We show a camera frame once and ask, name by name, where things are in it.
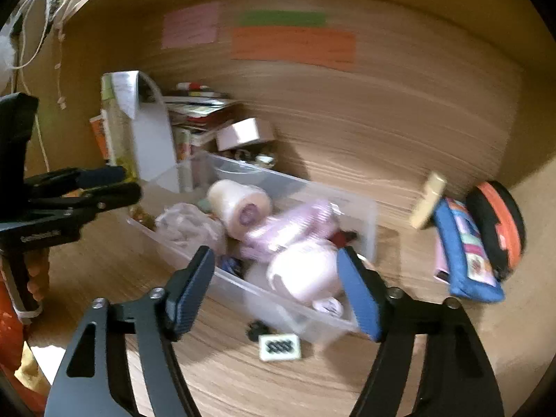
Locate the wooden desktop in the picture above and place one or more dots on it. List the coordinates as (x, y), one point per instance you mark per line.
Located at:
(243, 382)

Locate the white file holder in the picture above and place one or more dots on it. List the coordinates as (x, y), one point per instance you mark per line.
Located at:
(152, 139)

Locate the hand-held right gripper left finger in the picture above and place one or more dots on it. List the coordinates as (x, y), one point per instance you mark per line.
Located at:
(193, 299)

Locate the blue patchwork pencil case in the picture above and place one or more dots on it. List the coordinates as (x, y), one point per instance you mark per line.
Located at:
(469, 247)

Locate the white card with black pattern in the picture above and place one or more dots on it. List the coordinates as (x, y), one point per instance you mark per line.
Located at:
(278, 347)

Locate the green paper note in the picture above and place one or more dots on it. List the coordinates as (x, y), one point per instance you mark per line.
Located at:
(282, 18)

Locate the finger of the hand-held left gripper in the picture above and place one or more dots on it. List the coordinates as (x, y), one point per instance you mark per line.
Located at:
(100, 178)
(108, 197)

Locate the pink round pouch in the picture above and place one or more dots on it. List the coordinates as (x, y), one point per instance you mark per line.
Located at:
(304, 273)

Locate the pile of beads and trinkets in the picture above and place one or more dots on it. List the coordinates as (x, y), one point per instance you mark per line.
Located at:
(260, 158)

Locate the clear plastic storage bin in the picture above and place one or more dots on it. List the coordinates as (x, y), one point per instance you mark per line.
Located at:
(260, 291)

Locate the black and orange round case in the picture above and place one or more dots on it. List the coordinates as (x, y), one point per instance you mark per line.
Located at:
(499, 221)

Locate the person's orange clothing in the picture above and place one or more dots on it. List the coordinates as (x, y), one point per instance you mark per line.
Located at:
(8, 334)

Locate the small black clip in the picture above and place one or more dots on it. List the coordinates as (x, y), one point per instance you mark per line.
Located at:
(258, 331)

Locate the stack of books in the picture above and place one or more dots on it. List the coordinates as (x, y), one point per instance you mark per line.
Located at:
(195, 113)

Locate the cream sunscreen bottle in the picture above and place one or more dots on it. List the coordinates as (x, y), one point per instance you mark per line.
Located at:
(428, 202)

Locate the pink notebook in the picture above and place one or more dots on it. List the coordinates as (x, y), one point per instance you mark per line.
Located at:
(441, 260)

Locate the pink paper note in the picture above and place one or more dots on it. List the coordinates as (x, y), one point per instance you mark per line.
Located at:
(191, 24)

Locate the white cardboard box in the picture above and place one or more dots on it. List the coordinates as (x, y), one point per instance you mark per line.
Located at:
(243, 132)

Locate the person's left hand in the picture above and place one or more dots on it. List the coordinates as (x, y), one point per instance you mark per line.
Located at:
(39, 278)

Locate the pink wrapped packet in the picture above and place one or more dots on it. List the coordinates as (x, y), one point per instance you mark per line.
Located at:
(295, 221)

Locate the orange paper note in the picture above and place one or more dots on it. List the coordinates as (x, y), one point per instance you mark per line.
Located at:
(291, 47)

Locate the white cylindrical roll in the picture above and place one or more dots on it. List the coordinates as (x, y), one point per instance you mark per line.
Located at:
(230, 204)

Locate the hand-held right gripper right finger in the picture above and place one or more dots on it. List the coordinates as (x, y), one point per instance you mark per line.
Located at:
(358, 295)

